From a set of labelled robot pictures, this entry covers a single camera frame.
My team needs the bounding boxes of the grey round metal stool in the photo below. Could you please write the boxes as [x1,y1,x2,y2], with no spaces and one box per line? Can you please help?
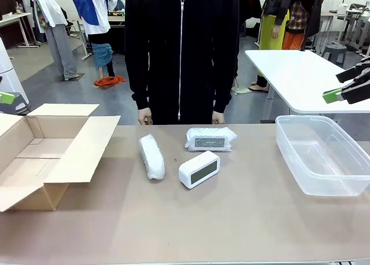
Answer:
[0,91,31,115]

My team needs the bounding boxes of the mannequin blue white jacket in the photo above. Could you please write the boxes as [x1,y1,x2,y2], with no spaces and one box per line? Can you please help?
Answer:
[71,0,119,78]

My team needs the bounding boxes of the orange cloth on floor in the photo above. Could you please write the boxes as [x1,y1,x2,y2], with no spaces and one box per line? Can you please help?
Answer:
[94,75,128,88]

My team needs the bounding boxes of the bubble-wrapped clock with visible display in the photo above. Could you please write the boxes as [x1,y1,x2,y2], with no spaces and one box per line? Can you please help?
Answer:
[184,127,238,153]

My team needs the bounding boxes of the mannequin dark red garment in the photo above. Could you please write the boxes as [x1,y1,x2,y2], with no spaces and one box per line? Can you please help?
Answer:
[238,0,262,37]

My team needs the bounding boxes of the light wood top desk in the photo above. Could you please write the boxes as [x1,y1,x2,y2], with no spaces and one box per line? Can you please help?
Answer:
[0,12,41,49]

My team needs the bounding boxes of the all-white bubble-wrapped clock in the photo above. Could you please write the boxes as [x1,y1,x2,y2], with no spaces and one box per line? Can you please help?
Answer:
[139,134,166,181]

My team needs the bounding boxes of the grey sewing workstation table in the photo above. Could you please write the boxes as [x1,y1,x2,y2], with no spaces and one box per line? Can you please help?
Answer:
[319,3,370,53]

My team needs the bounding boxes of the open brown cardboard box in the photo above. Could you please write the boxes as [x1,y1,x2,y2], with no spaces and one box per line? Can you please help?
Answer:
[0,103,121,213]

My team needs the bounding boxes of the mannequin long black coat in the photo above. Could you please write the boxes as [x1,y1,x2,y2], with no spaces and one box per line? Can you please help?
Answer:
[303,0,324,51]

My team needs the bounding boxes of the person in black zip hoodie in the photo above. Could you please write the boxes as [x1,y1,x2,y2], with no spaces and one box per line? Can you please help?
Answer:
[124,0,240,126]

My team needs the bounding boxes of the white unwrapped digital clock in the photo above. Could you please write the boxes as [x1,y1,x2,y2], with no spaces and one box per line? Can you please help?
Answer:
[178,150,221,190]

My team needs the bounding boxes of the person's right hand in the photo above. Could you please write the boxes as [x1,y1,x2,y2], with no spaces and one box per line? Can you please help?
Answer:
[138,107,153,126]

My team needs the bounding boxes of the grey plastic step stool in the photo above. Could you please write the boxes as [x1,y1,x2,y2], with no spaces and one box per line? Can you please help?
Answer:
[321,44,347,69]

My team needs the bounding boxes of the clear plastic storage bin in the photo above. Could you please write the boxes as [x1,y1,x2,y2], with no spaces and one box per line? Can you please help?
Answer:
[275,115,370,197]

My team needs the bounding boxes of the person's right forearm black sleeve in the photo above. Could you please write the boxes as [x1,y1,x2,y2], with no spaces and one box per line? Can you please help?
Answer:
[129,53,153,111]

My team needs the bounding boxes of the mannequin white shirt grey trousers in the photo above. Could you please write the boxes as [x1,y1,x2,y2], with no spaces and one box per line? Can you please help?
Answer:
[31,0,79,81]

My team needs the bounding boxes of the white side table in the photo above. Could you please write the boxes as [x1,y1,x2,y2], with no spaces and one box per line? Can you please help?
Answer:
[244,49,370,123]

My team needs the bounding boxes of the person's left forearm black sleeve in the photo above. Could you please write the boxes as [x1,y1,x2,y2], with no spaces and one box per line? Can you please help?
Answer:
[212,53,238,114]

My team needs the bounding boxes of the white frame desk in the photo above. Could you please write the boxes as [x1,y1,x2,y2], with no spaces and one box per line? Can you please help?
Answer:
[66,17,93,60]

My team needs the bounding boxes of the mannequin plaid shirt orange trousers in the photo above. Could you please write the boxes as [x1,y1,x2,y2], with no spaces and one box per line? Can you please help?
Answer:
[282,0,309,51]

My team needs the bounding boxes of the table with green device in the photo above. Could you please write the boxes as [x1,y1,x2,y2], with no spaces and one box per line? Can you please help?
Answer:
[107,9,127,28]

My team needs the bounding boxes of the mannequin yellow apron dark jacket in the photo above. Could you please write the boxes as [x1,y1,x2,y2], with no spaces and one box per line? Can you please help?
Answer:
[249,0,290,94]

